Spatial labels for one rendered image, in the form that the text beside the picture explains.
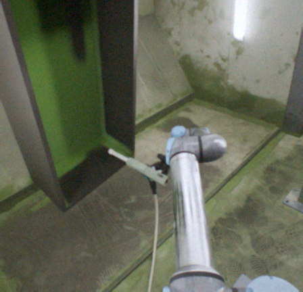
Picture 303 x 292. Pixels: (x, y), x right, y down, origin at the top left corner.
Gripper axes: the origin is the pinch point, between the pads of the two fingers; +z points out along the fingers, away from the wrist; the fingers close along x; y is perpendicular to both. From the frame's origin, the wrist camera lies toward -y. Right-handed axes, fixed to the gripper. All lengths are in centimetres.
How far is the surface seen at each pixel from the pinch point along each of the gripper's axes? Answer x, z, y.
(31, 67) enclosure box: 49, 23, -72
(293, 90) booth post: -37, -164, 14
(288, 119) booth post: -39, -162, 45
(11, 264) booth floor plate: 56, 85, 43
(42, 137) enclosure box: 17, 43, -55
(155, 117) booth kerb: 83, -106, 52
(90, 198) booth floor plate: 57, 15, 49
